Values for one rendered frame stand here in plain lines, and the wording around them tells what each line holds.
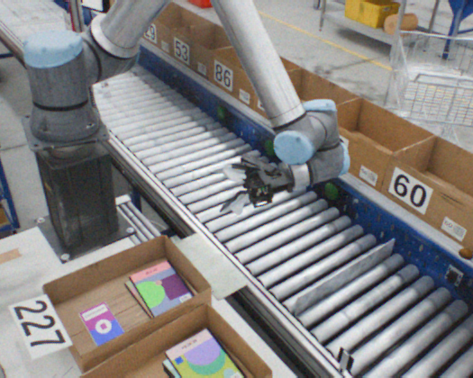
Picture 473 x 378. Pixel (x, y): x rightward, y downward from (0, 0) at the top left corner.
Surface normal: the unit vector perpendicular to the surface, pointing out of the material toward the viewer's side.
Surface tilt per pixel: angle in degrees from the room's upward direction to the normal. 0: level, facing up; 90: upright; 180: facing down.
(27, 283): 0
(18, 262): 0
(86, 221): 90
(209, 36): 89
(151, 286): 0
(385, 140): 89
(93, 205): 90
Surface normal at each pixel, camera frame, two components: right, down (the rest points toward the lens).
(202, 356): 0.09, -0.82
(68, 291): 0.65, 0.46
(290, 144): -0.40, 0.52
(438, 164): -0.76, 0.30
